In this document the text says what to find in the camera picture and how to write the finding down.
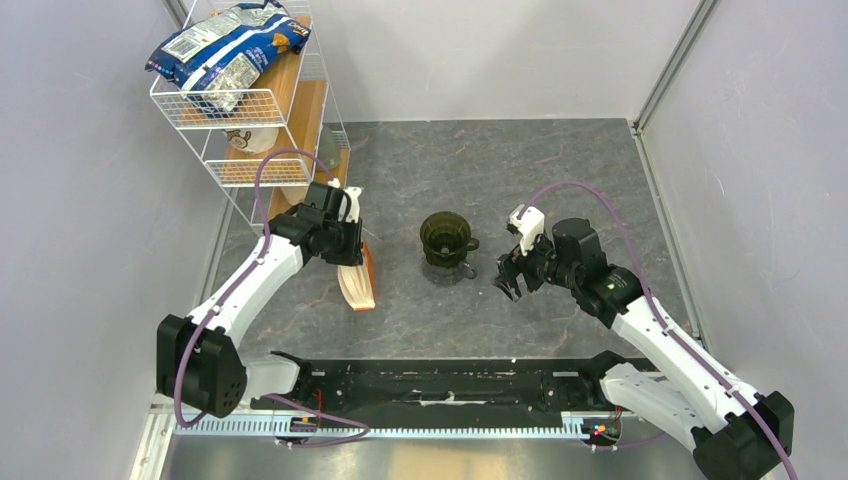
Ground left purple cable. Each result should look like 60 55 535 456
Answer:
173 149 372 450

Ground aluminium corner frame post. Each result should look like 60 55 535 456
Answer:
631 0 720 135

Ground clear glass coffee server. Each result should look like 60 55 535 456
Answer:
421 259 478 287

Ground blue snack bag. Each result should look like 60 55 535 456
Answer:
144 1 312 117

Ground purple cable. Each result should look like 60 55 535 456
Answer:
173 149 372 450
519 180 796 480

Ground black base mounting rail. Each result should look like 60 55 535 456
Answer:
288 358 615 429

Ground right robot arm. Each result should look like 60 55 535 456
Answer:
494 208 797 479

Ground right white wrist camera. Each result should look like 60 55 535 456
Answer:
506 204 545 256

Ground dark green coffee dripper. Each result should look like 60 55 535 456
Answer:
419 211 480 269

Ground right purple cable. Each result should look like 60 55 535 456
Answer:
519 180 796 480

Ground white wire wooden shelf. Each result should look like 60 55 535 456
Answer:
150 1 350 226

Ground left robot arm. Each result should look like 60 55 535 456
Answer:
155 181 365 418

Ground white cable duct strip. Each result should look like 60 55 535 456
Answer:
174 410 611 441

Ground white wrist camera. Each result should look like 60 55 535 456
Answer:
329 179 363 223
506 204 545 256

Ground grey green cone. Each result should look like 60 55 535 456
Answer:
316 126 341 170

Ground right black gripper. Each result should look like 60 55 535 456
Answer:
490 226 579 302

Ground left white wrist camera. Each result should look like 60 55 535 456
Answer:
329 179 363 223

